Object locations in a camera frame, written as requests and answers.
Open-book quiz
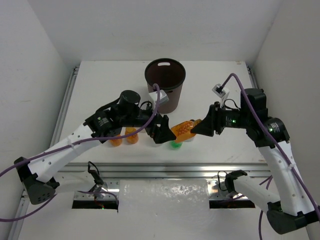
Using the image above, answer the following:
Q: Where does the purple cable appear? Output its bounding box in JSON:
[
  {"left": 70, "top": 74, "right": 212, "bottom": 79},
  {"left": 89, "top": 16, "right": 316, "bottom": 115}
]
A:
[
  {"left": 217, "top": 72, "right": 320, "bottom": 240},
  {"left": 0, "top": 83, "right": 161, "bottom": 223}
]

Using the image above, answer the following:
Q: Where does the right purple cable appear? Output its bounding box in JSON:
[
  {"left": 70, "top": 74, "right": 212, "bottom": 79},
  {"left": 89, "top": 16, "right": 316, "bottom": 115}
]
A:
[{"left": 217, "top": 72, "right": 320, "bottom": 240}]

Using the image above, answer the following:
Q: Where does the clear bottle black cap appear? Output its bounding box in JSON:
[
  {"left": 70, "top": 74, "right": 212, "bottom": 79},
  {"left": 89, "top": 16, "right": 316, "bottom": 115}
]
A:
[{"left": 184, "top": 137, "right": 195, "bottom": 142}]

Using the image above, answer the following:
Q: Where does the white foam cover sheet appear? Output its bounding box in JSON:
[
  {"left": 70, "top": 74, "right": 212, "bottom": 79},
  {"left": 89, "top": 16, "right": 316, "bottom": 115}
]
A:
[{"left": 118, "top": 179, "right": 209, "bottom": 219}]

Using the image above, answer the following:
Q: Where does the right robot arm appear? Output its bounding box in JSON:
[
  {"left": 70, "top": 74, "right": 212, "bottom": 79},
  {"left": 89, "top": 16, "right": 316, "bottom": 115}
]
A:
[{"left": 191, "top": 88, "right": 319, "bottom": 235}]

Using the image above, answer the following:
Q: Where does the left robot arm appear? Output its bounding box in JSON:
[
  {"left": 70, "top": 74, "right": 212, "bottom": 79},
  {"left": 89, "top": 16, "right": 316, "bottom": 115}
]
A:
[{"left": 14, "top": 90, "right": 176, "bottom": 205}]

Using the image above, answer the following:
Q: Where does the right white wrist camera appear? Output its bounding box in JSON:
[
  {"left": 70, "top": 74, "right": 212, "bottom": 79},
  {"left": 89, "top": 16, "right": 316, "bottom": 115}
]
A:
[{"left": 212, "top": 84, "right": 230, "bottom": 107}]

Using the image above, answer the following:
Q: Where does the orange bottle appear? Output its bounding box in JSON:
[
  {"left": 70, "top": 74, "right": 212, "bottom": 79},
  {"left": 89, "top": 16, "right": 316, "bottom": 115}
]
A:
[
  {"left": 125, "top": 127, "right": 139, "bottom": 145},
  {"left": 109, "top": 138, "right": 123, "bottom": 147},
  {"left": 170, "top": 119, "right": 202, "bottom": 143}
]

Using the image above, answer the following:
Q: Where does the dark brown plastic bin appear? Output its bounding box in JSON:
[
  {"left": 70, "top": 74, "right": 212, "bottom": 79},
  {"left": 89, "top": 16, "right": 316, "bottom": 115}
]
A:
[{"left": 144, "top": 58, "right": 186, "bottom": 114}]

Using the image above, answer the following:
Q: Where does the green plastic bottle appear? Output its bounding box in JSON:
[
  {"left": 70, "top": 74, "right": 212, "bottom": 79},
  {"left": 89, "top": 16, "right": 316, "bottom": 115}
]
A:
[{"left": 170, "top": 140, "right": 183, "bottom": 150}]

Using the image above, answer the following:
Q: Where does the aluminium table frame rail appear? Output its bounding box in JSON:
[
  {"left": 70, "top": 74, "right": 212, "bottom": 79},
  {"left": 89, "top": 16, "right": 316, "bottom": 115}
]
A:
[{"left": 12, "top": 60, "right": 269, "bottom": 240}]

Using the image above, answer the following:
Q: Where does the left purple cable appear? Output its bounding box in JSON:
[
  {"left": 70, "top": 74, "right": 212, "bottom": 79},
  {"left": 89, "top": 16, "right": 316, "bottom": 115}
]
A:
[{"left": 0, "top": 83, "right": 161, "bottom": 223}]

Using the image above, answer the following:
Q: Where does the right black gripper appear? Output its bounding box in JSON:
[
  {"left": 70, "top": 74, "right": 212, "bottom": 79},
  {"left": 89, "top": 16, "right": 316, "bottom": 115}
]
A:
[{"left": 191, "top": 100, "right": 251, "bottom": 135}]

